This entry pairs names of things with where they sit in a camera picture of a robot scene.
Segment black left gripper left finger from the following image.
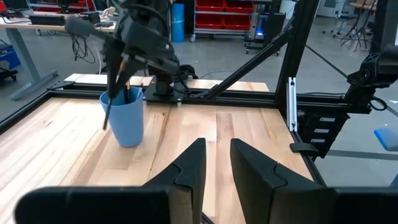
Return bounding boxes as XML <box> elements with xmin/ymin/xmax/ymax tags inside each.
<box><xmin>14</xmin><ymin>138</ymin><xmax>207</xmax><ymax>224</ymax></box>

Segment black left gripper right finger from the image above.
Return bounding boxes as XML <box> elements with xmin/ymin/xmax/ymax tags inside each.
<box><xmin>229</xmin><ymin>138</ymin><xmax>398</xmax><ymax>224</ymax></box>

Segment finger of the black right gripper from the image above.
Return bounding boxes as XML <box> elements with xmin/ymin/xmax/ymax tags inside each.
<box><xmin>65</xmin><ymin>17</ymin><xmax>125</xmax><ymax>99</ymax></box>
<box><xmin>117</xmin><ymin>57</ymin><xmax>147</xmax><ymax>91</ymax></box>

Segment blue plastic cup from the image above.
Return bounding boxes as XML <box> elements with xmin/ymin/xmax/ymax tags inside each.
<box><xmin>99</xmin><ymin>86</ymin><xmax>145</xmax><ymax>148</ymax></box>

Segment blue cylinder barrel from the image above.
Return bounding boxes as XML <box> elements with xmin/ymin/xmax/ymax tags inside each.
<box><xmin>171</xmin><ymin>2</ymin><xmax>185</xmax><ymax>44</ymax></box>

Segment black box white labels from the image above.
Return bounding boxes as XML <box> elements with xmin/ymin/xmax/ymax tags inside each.
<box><xmin>300</xmin><ymin>111</ymin><xmax>349</xmax><ymax>159</ymax></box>

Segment black flat desk device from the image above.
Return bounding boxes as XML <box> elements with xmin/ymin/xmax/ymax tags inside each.
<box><xmin>29</xmin><ymin>14</ymin><xmax>67</xmax><ymax>27</ymax></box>

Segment metal rack red bins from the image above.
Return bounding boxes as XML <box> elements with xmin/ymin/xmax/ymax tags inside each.
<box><xmin>190</xmin><ymin>0</ymin><xmax>259</xmax><ymax>44</ymax></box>

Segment white desk grey legs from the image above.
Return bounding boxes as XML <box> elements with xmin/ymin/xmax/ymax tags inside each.
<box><xmin>0</xmin><ymin>11</ymin><xmax>116</xmax><ymax>102</ymax></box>

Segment black equipment cart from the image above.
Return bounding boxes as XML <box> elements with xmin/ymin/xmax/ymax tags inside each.
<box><xmin>244</xmin><ymin>11</ymin><xmax>286</xmax><ymax>57</ymax></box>

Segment black stand legs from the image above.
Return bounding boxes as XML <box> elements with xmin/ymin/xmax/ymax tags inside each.
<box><xmin>339</xmin><ymin>0</ymin><xmax>376</xmax><ymax>52</ymax></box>

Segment black hanging cables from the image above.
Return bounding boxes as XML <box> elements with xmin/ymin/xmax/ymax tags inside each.
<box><xmin>70</xmin><ymin>33</ymin><xmax>96</xmax><ymax>65</ymax></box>

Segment grey floor cable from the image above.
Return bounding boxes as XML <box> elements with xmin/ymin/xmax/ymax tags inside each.
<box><xmin>198</xmin><ymin>69</ymin><xmax>239</xmax><ymax>79</ymax></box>

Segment silver metal bracket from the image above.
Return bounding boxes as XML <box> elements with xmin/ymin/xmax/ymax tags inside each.
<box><xmin>287</xmin><ymin>77</ymin><xmax>299</xmax><ymax>133</ymax></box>

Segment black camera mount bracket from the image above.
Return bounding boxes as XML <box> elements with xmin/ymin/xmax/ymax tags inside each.
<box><xmin>343</xmin><ymin>45</ymin><xmax>398</xmax><ymax>113</ymax></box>

